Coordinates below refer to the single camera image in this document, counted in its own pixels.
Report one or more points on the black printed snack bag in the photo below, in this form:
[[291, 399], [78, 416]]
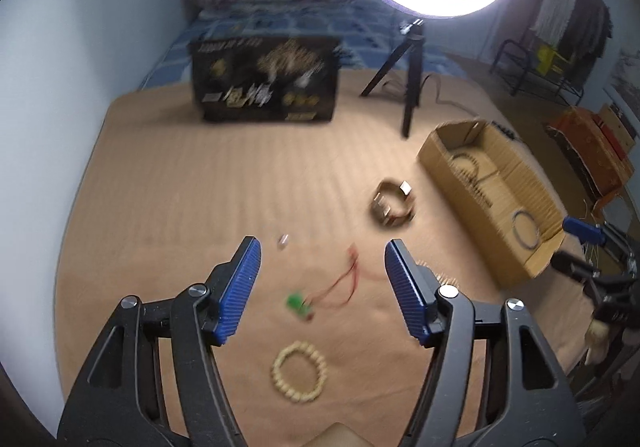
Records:
[[260, 77]]

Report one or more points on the orange cloth covered furniture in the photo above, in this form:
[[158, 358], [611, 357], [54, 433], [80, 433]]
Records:
[[595, 152]]

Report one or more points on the black clothes rack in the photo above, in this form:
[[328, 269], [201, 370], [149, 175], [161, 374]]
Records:
[[521, 74]]

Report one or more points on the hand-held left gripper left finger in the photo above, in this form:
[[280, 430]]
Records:
[[242, 287]]

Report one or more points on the gold brown wristwatch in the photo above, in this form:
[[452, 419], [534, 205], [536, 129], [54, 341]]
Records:
[[379, 207]]

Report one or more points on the wall poster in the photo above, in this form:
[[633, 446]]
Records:
[[627, 82]]

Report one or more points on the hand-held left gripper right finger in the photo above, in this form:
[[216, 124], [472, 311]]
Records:
[[405, 287]]

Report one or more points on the black tripod stand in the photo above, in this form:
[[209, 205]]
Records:
[[412, 77]]

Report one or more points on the person's right hand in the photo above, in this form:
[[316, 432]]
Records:
[[597, 339]]

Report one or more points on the cardboard box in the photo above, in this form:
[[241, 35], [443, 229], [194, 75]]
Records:
[[475, 222]]

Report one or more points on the striped hanging towel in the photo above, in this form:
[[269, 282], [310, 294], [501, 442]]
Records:
[[557, 2]]

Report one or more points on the silver metal bangle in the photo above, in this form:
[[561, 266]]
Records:
[[515, 219]]

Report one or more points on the blue checked bedsheet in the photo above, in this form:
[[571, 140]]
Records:
[[350, 27]]

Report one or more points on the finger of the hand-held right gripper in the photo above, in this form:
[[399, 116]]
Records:
[[570, 266], [582, 228]]

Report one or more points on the dark hanging clothes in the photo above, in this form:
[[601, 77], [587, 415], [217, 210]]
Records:
[[590, 22]]

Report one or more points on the yellow box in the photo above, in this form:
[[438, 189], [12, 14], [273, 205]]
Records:
[[547, 58]]

